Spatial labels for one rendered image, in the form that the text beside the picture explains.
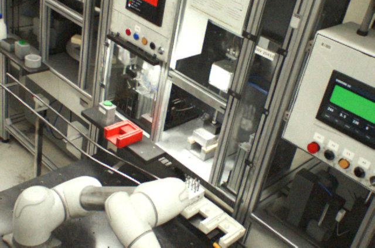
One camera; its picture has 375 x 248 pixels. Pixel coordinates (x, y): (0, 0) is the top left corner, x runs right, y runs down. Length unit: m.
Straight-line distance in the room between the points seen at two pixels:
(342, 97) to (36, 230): 1.30
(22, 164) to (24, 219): 1.74
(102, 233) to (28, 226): 0.38
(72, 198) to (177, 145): 0.69
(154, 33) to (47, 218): 0.96
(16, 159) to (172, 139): 1.61
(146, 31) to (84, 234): 0.99
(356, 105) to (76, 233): 1.33
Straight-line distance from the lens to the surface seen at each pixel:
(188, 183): 2.25
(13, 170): 3.76
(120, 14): 2.50
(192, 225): 2.23
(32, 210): 2.08
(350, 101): 1.77
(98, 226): 2.36
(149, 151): 2.47
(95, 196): 2.02
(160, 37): 2.31
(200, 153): 2.48
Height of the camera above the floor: 2.33
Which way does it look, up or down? 29 degrees down
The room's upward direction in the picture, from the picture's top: 11 degrees clockwise
